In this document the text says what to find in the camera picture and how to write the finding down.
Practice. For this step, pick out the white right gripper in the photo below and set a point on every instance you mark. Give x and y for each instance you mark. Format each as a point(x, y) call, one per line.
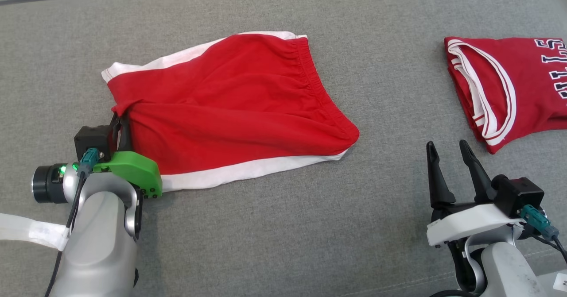
point(469, 221)

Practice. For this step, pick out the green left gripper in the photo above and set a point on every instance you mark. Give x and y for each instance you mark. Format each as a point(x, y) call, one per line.
point(133, 168)

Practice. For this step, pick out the red lettered basketball jersey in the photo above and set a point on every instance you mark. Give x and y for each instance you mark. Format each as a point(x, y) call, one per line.
point(531, 111)

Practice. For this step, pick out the red shorts white stripes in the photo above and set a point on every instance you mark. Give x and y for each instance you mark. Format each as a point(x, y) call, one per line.
point(230, 102)

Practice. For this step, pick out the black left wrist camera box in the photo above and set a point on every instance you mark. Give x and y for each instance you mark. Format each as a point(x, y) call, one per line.
point(91, 137)

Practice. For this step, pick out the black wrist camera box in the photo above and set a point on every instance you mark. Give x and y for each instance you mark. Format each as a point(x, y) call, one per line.
point(518, 195)
point(91, 137)

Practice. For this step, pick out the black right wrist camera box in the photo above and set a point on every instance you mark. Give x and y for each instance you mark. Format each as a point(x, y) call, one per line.
point(518, 195)

